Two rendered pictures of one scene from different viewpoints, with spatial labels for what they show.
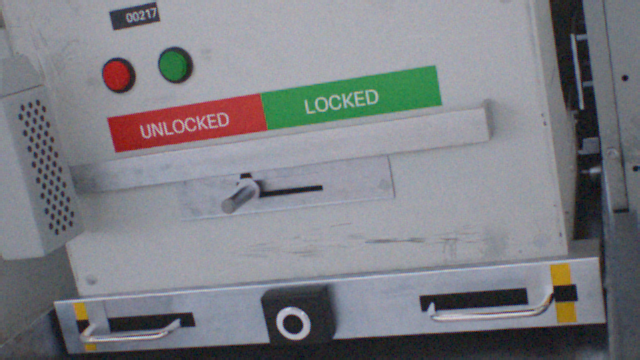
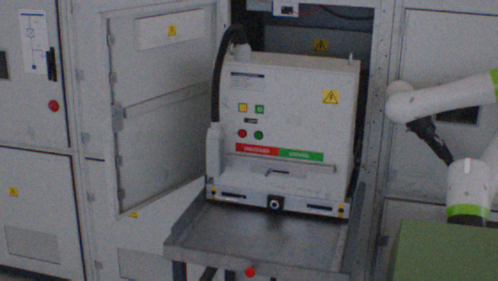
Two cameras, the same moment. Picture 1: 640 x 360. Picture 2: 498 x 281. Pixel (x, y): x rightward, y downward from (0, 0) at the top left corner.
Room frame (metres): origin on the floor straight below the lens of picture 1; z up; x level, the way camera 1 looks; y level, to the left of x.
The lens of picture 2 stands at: (-1.01, 0.29, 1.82)
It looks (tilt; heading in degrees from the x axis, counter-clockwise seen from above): 21 degrees down; 355
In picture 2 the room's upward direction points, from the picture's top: 1 degrees clockwise
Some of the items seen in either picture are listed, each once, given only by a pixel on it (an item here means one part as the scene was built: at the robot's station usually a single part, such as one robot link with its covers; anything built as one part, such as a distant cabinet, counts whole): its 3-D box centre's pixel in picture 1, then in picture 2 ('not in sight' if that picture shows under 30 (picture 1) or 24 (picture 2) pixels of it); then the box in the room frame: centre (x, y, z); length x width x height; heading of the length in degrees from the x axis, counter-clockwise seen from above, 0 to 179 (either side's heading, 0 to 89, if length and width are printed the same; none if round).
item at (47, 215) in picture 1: (22, 154); (215, 150); (0.79, 0.25, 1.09); 0.08 x 0.05 x 0.17; 160
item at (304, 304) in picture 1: (297, 317); (275, 203); (0.76, 0.04, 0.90); 0.06 x 0.03 x 0.05; 70
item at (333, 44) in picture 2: not in sight; (320, 47); (1.69, -0.29, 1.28); 0.58 x 0.02 x 0.19; 70
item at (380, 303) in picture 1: (309, 301); (277, 198); (0.80, 0.03, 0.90); 0.54 x 0.05 x 0.06; 70
